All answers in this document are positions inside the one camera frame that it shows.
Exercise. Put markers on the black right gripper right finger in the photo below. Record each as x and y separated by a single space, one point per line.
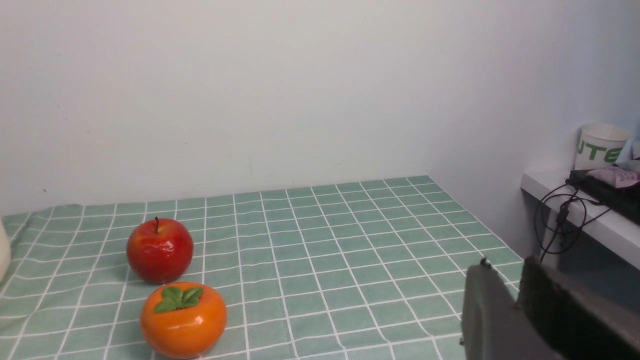
575 322

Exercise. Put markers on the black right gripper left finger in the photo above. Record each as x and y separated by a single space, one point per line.
493 326

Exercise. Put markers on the pink snack bag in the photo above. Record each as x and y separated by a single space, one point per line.
615 177

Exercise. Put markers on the white paper cup green letters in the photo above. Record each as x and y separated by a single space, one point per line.
599 145

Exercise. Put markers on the red apple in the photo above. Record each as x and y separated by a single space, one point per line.
159 251

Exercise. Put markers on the white side table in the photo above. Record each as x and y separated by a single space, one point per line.
608 227

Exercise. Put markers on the green checkered tablecloth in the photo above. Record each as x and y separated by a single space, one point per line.
371 270

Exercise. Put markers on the orange persimmon with green leaf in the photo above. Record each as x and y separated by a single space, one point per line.
183 320

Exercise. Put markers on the black device on side table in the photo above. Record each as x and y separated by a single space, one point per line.
623 200

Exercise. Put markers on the white two-slot toaster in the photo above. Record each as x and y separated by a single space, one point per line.
5 252

